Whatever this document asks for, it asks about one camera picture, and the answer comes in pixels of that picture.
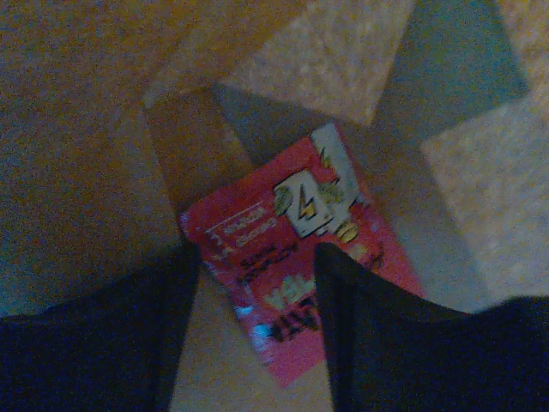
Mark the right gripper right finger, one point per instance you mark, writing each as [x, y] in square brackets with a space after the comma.
[390, 350]

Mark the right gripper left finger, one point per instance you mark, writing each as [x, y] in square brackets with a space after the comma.
[116, 349]

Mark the brown paper bag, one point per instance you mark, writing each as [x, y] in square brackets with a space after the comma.
[116, 115]

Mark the red pink snack packet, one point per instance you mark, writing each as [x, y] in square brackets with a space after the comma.
[258, 237]

